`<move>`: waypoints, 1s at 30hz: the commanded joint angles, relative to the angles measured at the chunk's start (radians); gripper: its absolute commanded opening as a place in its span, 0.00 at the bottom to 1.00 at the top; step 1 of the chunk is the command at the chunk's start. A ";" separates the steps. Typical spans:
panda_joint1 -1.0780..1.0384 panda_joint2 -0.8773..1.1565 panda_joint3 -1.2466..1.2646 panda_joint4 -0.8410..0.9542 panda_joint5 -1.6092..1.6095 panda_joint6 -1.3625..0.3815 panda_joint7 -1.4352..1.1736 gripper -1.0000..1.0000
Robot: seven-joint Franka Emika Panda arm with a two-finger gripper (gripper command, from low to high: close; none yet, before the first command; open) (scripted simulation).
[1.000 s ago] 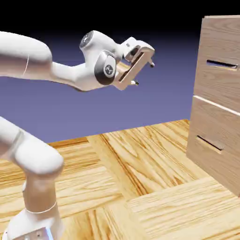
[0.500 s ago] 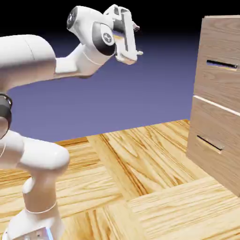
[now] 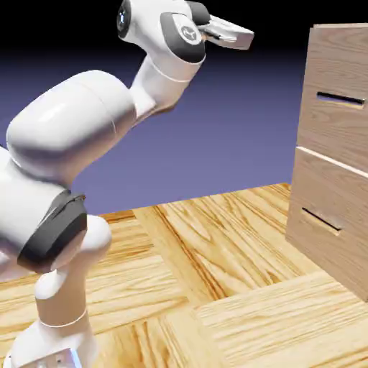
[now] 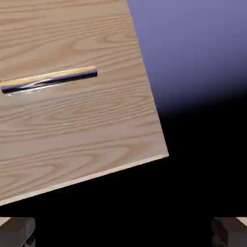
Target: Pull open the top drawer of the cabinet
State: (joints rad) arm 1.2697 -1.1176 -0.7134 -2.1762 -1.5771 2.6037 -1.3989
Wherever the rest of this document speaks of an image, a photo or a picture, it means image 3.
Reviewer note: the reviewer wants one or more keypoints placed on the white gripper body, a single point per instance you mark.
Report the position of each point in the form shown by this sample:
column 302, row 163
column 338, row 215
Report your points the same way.
column 230, row 30

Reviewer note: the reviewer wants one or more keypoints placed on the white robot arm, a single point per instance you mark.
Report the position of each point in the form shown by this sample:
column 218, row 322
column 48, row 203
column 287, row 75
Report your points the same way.
column 72, row 120

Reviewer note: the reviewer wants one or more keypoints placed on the light wood cabinet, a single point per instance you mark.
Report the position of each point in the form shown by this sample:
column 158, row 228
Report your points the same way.
column 333, row 161

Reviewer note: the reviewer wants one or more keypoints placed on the wood drawer front with slot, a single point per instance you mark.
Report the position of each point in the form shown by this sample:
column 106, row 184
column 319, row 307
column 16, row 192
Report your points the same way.
column 330, row 201
column 336, row 72

